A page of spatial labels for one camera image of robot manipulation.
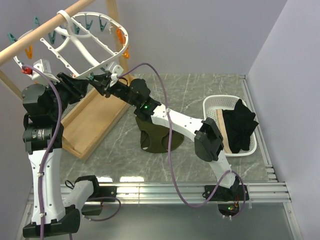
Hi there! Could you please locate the olive green underwear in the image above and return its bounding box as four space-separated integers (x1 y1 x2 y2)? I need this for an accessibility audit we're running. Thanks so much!
135 116 170 154

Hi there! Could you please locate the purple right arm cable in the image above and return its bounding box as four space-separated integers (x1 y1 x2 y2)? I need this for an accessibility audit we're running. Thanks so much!
117 62 247 221

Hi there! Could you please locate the white clothes peg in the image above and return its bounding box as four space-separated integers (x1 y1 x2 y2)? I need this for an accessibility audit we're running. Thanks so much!
108 23 113 34

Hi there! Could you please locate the white plastic clip hanger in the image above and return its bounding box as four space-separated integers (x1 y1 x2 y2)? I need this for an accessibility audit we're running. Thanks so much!
13 9 131 78

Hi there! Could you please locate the beige garment in basket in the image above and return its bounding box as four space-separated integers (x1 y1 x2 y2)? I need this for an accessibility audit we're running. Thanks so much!
216 109 232 154

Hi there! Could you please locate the wooden drying rack stand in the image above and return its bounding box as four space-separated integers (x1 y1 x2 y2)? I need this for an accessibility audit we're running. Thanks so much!
0 0 132 161

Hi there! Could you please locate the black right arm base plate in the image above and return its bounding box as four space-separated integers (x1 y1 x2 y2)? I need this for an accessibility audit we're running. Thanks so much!
202 184 250 202

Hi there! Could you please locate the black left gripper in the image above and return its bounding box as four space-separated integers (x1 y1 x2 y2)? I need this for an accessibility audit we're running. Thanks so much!
43 71 89 120

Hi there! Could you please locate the orange clothes peg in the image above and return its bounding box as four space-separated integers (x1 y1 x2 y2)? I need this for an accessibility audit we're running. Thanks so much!
24 45 33 60
116 27 125 45
122 49 130 59

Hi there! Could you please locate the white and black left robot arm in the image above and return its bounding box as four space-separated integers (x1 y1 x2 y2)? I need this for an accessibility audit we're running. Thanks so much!
22 73 101 240

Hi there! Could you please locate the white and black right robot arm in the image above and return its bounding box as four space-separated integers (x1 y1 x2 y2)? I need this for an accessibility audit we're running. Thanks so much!
90 73 240 200

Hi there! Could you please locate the aluminium mounting rail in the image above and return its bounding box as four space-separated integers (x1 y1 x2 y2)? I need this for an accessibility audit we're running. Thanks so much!
26 181 292 206

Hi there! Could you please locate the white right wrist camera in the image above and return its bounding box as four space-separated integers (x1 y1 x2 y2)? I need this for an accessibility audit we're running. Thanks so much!
106 61 124 87

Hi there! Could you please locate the white plastic laundry basket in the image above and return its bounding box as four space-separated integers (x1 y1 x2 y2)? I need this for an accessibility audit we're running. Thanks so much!
202 95 259 157

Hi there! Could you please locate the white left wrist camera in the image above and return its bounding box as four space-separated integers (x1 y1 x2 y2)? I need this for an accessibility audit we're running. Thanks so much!
21 59 60 86

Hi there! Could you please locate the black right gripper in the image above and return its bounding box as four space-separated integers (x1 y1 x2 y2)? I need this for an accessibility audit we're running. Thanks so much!
88 74 139 109

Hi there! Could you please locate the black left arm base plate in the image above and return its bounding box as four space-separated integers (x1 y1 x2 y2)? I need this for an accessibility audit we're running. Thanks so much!
97 185 117 202

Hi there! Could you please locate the black garment in basket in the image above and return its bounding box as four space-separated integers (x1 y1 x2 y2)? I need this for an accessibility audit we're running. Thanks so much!
222 99 259 154

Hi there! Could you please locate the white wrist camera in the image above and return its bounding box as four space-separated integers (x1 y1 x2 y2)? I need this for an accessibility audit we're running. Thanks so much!
106 61 124 87
21 59 60 86

